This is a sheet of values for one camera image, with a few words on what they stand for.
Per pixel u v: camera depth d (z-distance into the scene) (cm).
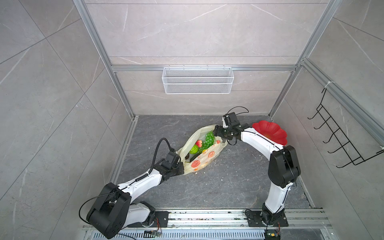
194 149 94
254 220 73
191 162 87
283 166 48
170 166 67
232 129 70
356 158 58
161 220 73
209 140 98
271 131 110
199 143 98
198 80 100
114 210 41
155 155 64
